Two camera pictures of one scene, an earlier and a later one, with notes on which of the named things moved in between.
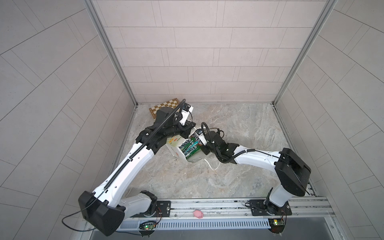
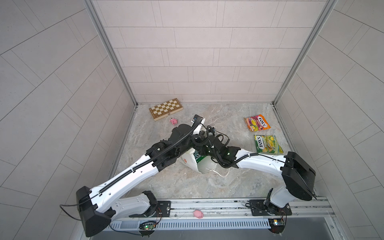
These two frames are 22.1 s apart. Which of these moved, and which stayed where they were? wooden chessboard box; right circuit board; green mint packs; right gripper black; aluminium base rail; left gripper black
Moved: left gripper black; green mint packs
Stayed: aluminium base rail; right gripper black; wooden chessboard box; right circuit board
